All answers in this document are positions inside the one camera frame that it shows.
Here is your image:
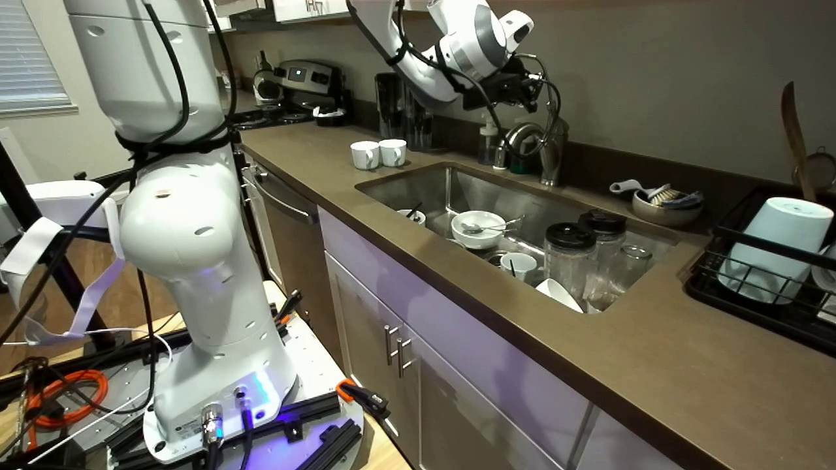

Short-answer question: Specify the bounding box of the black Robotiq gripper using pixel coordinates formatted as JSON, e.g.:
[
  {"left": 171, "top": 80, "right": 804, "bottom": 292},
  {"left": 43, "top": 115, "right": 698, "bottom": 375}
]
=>
[{"left": 461, "top": 52, "right": 550, "bottom": 117}]

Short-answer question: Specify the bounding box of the stainless steel kitchen tap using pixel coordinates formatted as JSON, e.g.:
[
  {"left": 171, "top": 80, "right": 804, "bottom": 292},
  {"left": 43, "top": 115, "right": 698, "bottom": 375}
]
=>
[{"left": 502, "top": 115, "right": 568, "bottom": 192}]

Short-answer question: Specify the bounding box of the clear dark soap dispenser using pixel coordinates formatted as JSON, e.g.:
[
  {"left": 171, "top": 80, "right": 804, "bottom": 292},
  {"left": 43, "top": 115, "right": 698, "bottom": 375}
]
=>
[{"left": 472, "top": 110, "right": 506, "bottom": 170}]

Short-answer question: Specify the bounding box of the green liquid soap dispenser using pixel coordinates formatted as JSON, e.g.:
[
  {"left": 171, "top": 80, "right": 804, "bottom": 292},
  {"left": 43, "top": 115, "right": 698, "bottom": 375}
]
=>
[{"left": 506, "top": 142, "right": 542, "bottom": 179}]

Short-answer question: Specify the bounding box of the white blue dish scrubber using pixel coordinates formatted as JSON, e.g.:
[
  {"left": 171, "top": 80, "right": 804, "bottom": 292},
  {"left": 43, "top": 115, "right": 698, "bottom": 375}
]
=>
[{"left": 606, "top": 176, "right": 673, "bottom": 206}]

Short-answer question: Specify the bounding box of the stainless steel sink basin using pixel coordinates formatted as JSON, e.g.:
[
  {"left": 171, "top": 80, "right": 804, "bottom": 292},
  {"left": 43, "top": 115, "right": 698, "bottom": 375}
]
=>
[{"left": 352, "top": 163, "right": 691, "bottom": 318}]

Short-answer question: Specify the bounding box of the metal spoon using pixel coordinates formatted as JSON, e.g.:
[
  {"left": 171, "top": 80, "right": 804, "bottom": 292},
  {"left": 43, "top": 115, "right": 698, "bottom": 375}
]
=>
[{"left": 453, "top": 215, "right": 523, "bottom": 240}]

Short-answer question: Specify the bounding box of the black tall canister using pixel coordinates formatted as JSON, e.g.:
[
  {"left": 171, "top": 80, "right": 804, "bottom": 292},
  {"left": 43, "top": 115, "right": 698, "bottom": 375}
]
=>
[{"left": 373, "top": 70, "right": 439, "bottom": 154}]

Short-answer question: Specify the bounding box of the white ceramic bowl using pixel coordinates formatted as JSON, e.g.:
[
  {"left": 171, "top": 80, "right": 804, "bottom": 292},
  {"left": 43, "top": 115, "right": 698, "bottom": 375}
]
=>
[{"left": 447, "top": 209, "right": 510, "bottom": 253}]

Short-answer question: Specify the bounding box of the white ceramic mug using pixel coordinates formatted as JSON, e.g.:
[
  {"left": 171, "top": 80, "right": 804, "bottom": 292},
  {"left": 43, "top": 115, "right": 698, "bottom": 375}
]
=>
[
  {"left": 375, "top": 136, "right": 409, "bottom": 172},
  {"left": 346, "top": 140, "right": 383, "bottom": 176}
]

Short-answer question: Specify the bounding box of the black lidded blender jar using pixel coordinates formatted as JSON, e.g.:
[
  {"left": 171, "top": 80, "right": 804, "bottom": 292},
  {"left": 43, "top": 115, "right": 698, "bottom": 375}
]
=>
[
  {"left": 580, "top": 209, "right": 631, "bottom": 269},
  {"left": 540, "top": 219, "right": 601, "bottom": 304}
]

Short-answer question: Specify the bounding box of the small white cup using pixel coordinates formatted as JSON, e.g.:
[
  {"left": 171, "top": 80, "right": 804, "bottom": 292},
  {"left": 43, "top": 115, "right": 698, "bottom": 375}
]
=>
[{"left": 499, "top": 251, "right": 540, "bottom": 286}]

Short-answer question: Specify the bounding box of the small grey sponge dish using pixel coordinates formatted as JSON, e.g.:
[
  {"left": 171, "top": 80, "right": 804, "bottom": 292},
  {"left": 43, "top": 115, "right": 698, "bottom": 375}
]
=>
[{"left": 629, "top": 187, "right": 707, "bottom": 234}]

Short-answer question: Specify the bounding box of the clear drinking glass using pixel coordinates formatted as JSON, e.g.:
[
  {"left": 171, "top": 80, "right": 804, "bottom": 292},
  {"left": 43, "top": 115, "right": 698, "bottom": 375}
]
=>
[{"left": 597, "top": 238, "right": 659, "bottom": 313}]

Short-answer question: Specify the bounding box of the black toaster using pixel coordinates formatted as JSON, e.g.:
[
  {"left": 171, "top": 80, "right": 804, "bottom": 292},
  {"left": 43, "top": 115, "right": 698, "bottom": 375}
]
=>
[{"left": 251, "top": 59, "right": 352, "bottom": 125}]

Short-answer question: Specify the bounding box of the wooden spatula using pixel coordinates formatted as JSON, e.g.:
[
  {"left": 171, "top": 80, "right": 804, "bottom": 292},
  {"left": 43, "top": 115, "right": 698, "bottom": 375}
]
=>
[{"left": 779, "top": 80, "right": 818, "bottom": 198}]

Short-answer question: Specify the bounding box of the stainless steel dishwasher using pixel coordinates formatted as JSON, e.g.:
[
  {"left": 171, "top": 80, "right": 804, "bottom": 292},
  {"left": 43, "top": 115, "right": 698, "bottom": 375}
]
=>
[{"left": 241, "top": 160, "right": 345, "bottom": 352}]

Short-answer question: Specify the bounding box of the pale blue plastic cup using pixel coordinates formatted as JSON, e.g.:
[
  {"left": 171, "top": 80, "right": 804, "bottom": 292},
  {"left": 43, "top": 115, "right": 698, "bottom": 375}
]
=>
[{"left": 715, "top": 196, "right": 836, "bottom": 308}]

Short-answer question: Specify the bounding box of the orange black clamp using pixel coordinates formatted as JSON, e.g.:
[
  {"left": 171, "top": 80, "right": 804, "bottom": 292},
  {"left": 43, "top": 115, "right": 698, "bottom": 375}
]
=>
[{"left": 331, "top": 377, "right": 396, "bottom": 424}]

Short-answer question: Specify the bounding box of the white window blind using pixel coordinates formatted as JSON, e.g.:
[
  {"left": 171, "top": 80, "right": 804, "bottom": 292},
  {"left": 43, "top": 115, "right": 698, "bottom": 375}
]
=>
[{"left": 0, "top": 0, "right": 77, "bottom": 117}]

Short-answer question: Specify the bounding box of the black tripod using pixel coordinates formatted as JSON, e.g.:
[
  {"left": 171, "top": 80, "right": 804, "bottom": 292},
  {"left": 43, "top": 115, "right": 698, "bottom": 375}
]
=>
[{"left": 0, "top": 142, "right": 119, "bottom": 352}]

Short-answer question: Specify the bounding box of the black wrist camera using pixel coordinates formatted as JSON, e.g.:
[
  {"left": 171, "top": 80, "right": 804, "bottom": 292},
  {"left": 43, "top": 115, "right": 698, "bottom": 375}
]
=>
[{"left": 515, "top": 52, "right": 550, "bottom": 90}]

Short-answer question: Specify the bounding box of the black wire dish rack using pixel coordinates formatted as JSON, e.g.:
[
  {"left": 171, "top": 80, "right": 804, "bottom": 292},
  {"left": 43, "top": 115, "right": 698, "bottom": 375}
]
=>
[{"left": 681, "top": 187, "right": 836, "bottom": 360}]

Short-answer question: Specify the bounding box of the white flat ribbon strap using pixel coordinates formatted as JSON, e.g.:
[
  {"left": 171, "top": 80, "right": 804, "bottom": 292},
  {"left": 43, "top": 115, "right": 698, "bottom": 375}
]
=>
[{"left": 0, "top": 215, "right": 130, "bottom": 345}]

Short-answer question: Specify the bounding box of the orange coiled cable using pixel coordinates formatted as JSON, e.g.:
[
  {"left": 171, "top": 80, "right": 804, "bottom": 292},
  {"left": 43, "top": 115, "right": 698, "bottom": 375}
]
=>
[{"left": 22, "top": 368, "right": 111, "bottom": 433}]

